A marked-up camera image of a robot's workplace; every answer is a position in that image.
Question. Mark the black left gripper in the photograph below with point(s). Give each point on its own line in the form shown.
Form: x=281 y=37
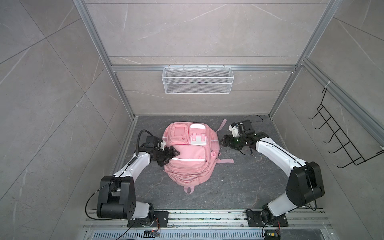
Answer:
x=169 y=155

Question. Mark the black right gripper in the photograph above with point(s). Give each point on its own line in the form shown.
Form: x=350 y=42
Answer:
x=228 y=142

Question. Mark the pink student backpack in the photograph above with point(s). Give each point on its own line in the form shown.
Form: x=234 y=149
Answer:
x=199 y=150

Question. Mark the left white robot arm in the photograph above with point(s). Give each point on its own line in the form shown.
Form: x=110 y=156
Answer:
x=117 y=195

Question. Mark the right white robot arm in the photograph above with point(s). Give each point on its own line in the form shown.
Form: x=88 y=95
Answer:
x=305 y=183

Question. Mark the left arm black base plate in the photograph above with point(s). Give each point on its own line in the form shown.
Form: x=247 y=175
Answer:
x=154 y=220

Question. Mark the white wire mesh basket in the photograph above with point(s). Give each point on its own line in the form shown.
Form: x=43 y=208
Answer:
x=197 y=80

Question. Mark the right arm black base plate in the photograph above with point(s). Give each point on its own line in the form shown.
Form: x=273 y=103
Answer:
x=264 y=218

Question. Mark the black wire hook rack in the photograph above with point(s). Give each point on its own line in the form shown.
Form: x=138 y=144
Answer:
x=339 y=136

